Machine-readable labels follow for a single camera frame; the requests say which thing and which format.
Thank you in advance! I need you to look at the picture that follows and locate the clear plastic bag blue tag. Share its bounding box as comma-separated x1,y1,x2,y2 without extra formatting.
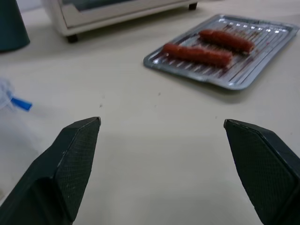
0,78,33,113

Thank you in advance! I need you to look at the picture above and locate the short red sausage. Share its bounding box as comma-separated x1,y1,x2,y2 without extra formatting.
198,30,255,53

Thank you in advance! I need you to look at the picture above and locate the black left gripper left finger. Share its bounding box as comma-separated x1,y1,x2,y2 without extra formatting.
0,116,102,225

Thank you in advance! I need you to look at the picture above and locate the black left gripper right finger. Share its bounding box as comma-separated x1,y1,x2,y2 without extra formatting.
223,119,300,225

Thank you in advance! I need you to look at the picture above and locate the long red sausage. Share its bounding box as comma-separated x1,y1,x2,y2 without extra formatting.
163,43,233,68

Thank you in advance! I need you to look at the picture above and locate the silver ribbed baking tray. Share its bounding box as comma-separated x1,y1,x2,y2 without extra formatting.
143,14,300,91

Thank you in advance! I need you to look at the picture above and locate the dark green cylindrical container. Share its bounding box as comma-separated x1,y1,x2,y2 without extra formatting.
0,0,31,53

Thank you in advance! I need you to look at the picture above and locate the white toaster oven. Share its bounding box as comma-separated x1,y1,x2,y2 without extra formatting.
45,0,199,44

